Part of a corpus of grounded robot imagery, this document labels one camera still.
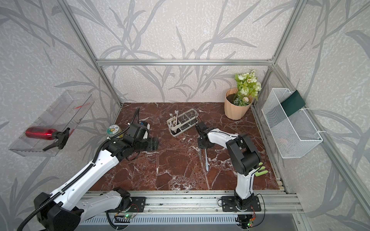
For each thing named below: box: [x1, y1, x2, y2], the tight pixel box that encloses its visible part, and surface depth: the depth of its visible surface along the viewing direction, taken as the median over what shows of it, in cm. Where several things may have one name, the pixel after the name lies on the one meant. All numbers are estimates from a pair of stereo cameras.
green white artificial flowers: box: [233, 69, 262, 107], surface depth 95 cm
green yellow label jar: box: [106, 124, 124, 139], surface depth 96 cm
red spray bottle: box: [25, 126, 71, 151], surface depth 57 cm
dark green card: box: [280, 89, 306, 117], surface depth 73 cm
